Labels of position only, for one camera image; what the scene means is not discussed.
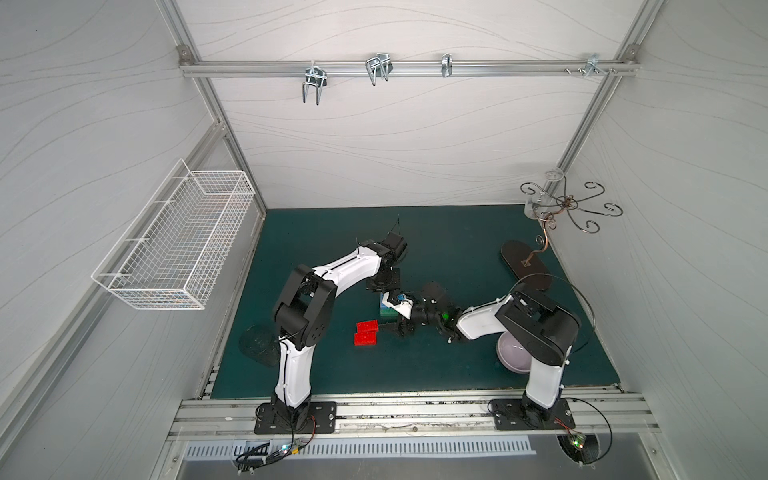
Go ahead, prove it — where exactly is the large green lego brick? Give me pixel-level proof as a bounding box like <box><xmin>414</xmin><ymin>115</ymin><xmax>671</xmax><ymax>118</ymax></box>
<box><xmin>379</xmin><ymin>309</ymin><xmax>399</xmax><ymax>319</ymax></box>

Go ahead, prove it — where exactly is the red lego brick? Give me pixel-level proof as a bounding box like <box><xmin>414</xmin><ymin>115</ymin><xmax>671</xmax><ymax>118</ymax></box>
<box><xmin>353</xmin><ymin>331</ymin><xmax>377</xmax><ymax>346</ymax></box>
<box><xmin>356</xmin><ymin>320</ymin><xmax>379</xmax><ymax>333</ymax></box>

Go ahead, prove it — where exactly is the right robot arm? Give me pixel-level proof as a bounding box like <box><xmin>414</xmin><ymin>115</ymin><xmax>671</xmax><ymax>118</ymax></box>
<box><xmin>380</xmin><ymin>281</ymin><xmax>582</xmax><ymax>428</ymax></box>

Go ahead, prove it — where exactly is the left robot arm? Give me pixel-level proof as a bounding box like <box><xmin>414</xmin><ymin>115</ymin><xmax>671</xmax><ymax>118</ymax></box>
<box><xmin>271</xmin><ymin>231</ymin><xmax>407</xmax><ymax>421</ymax></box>

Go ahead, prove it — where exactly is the lilac bowl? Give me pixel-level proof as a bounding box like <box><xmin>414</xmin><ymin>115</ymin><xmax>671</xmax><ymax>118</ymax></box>
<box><xmin>496</xmin><ymin>332</ymin><xmax>532</xmax><ymax>374</ymax></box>

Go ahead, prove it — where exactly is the copper jewelry stand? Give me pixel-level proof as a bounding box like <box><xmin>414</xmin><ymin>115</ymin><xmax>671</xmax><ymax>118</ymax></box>
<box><xmin>500</xmin><ymin>169</ymin><xmax>625</xmax><ymax>293</ymax></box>

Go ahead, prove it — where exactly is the right controller board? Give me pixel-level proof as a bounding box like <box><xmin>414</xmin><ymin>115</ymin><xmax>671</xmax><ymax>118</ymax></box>
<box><xmin>557</xmin><ymin>433</ymin><xmax>601</xmax><ymax>465</ymax></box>

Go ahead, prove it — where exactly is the metal hook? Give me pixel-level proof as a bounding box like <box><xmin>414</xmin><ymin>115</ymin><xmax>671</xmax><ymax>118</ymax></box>
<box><xmin>441</xmin><ymin>53</ymin><xmax>453</xmax><ymax>78</ymax></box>
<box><xmin>365</xmin><ymin>53</ymin><xmax>393</xmax><ymax>86</ymax></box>
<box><xmin>564</xmin><ymin>54</ymin><xmax>619</xmax><ymax>78</ymax></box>
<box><xmin>302</xmin><ymin>65</ymin><xmax>328</xmax><ymax>105</ymax></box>

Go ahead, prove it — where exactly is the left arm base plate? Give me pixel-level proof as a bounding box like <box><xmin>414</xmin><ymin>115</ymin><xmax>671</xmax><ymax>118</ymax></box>
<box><xmin>253</xmin><ymin>399</ymin><xmax>337</xmax><ymax>435</ymax></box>

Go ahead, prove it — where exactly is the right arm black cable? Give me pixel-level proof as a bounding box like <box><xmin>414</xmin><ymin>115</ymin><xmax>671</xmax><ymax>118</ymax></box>
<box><xmin>509</xmin><ymin>272</ymin><xmax>614</xmax><ymax>463</ymax></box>

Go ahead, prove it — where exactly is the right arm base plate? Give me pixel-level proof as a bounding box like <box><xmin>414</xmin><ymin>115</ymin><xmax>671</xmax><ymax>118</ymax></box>
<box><xmin>486</xmin><ymin>397</ymin><xmax>575</xmax><ymax>431</ymax></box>

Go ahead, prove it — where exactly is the aluminium front rail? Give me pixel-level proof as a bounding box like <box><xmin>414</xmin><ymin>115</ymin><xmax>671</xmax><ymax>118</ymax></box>
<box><xmin>167</xmin><ymin>386</ymin><xmax>661</xmax><ymax>441</ymax></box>

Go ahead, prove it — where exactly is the aluminium rail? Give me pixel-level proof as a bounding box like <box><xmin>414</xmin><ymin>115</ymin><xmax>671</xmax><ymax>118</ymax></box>
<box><xmin>180</xmin><ymin>58</ymin><xmax>641</xmax><ymax>79</ymax></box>
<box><xmin>167</xmin><ymin>386</ymin><xmax>661</xmax><ymax>441</ymax></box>

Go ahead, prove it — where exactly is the left controller board with wires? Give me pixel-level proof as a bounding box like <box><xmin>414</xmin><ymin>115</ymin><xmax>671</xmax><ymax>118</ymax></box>
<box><xmin>233</xmin><ymin>415</ymin><xmax>317</xmax><ymax>475</ymax></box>

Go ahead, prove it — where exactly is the white wire basket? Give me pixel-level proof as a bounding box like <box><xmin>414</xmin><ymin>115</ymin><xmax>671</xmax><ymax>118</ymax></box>
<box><xmin>91</xmin><ymin>159</ymin><xmax>255</xmax><ymax>311</ymax></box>

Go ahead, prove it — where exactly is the aluminium top rail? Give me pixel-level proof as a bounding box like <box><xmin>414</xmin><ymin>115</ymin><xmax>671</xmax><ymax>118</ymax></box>
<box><xmin>180</xmin><ymin>58</ymin><xmax>641</xmax><ymax>79</ymax></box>

